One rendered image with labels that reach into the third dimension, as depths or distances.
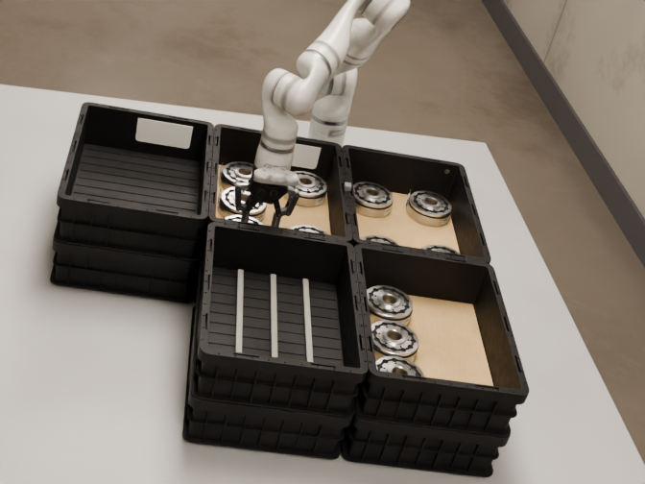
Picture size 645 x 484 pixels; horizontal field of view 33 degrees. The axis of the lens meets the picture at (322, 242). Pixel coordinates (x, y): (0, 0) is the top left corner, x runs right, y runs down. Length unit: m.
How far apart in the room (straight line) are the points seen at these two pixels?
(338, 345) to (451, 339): 0.25
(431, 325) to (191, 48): 2.97
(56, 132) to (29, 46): 1.98
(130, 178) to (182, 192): 0.12
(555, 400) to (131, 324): 0.91
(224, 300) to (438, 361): 0.44
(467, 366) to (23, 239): 1.00
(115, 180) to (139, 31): 2.66
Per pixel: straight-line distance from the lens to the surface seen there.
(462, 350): 2.22
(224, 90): 4.70
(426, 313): 2.28
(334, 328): 2.17
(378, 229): 2.48
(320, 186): 2.52
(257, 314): 2.15
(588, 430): 2.37
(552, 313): 2.65
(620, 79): 4.78
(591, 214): 4.59
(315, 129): 2.75
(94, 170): 2.49
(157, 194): 2.44
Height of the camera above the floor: 2.17
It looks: 34 degrees down
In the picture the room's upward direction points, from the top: 15 degrees clockwise
